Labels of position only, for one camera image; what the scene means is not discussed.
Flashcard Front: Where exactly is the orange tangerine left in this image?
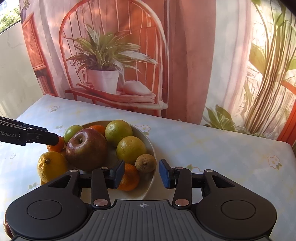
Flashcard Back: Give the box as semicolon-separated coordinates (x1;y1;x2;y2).
47;136;65;153

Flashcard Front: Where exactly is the orange tangerine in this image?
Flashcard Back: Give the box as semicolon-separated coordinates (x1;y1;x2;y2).
118;163;140;191
89;125;105;136
47;136;65;153

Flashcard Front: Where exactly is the cream fruit bowl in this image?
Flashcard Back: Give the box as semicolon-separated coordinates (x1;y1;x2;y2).
40;120;158;200

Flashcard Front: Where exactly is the orange tangerine front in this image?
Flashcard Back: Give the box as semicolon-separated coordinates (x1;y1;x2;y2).
118;163;140;191

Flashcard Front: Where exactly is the small green fruit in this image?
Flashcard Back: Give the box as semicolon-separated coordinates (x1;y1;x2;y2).
64;125;83;144

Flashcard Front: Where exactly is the yellow lemon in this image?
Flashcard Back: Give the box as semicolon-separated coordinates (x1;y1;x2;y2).
37;151;69;183

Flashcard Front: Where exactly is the brown kiwi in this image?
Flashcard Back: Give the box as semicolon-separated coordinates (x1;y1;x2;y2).
135;154;157;173

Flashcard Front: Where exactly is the yellow-green orange front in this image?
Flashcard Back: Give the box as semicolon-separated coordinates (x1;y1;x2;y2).
116;136;139;165

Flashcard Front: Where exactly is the orange tangerine rear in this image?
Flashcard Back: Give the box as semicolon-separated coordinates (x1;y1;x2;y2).
89;125;105;136

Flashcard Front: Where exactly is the green orange rear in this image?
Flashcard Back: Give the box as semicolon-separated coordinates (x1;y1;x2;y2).
105;120;133;147

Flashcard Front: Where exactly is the floral checked tablecloth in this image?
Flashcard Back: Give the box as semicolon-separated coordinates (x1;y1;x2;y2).
1;95;295;240

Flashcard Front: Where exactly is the red apple at edge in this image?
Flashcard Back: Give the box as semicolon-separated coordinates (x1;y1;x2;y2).
3;214;14;239

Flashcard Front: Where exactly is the printed room backdrop cloth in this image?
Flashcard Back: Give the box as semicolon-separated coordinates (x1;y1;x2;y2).
20;0;295;146

